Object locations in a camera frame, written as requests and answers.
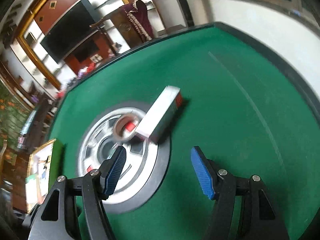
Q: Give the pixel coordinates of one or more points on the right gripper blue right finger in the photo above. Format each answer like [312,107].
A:
[259,216]

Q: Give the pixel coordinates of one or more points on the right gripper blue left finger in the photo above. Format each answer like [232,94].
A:
[57,218]

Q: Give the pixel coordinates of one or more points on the grey red narrow box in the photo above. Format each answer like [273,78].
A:
[160,115]

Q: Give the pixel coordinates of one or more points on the gold rimmed white storage box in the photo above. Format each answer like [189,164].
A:
[43,170]

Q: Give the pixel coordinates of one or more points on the round mahjong table control panel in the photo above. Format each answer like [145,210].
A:
[145,162]

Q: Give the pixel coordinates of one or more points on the red brown tv cabinet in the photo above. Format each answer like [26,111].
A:
[93,49]

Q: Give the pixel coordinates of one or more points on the black flat screen television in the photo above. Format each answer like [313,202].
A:
[70,30]

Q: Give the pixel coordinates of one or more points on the wooden chair with red cloth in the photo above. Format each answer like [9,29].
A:
[132,21]

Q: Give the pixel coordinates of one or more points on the floral wall mural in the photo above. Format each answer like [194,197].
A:
[13,116]

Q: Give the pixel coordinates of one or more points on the wooden wall shelving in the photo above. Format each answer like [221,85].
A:
[25,25]

